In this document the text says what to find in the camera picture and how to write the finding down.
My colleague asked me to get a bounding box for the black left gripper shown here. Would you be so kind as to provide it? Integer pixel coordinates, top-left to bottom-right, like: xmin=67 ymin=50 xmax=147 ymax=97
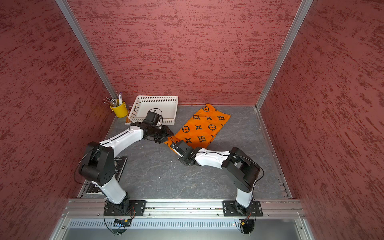
xmin=148 ymin=124 xmax=175 ymax=143

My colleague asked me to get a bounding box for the orange black patterned pillowcase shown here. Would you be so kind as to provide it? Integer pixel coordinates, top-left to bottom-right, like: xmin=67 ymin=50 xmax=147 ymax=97
xmin=165 ymin=104 xmax=231 ymax=149

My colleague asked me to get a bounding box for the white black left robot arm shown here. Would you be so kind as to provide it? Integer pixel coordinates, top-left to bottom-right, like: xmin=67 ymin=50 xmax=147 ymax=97
xmin=78 ymin=122 xmax=174 ymax=216

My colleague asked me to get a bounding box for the white perforated plastic basket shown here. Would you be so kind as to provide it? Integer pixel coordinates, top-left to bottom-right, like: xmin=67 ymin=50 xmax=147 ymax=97
xmin=128 ymin=96 xmax=179 ymax=126

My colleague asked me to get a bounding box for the orange white card box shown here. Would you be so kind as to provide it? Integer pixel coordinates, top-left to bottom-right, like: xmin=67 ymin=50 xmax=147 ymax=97
xmin=125 ymin=117 xmax=132 ymax=125

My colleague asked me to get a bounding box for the yellow metal pencil bucket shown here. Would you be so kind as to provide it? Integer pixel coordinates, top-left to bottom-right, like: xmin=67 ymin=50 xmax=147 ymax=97
xmin=110 ymin=102 xmax=128 ymax=118

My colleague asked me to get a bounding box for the black hardcover book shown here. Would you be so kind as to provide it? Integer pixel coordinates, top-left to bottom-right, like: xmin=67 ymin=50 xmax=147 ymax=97
xmin=85 ymin=156 xmax=128 ymax=196

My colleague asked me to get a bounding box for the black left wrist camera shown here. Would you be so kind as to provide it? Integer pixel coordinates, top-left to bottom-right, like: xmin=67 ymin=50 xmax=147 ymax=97
xmin=143 ymin=110 xmax=163 ymax=127

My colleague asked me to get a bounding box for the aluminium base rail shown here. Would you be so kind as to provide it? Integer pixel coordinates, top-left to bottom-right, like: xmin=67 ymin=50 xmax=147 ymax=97
xmin=61 ymin=199 xmax=307 ymax=219

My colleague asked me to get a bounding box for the left aluminium corner post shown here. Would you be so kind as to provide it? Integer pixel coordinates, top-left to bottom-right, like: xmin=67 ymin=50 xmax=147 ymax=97
xmin=55 ymin=0 xmax=118 ymax=98

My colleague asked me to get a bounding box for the aluminium corner post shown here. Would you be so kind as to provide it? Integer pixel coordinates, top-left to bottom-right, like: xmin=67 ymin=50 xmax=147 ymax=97
xmin=256 ymin=0 xmax=313 ymax=112
xmin=55 ymin=0 xmax=118 ymax=98

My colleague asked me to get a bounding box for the right aluminium corner post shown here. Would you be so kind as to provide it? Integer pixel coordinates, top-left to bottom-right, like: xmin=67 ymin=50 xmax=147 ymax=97
xmin=256 ymin=0 xmax=313 ymax=112

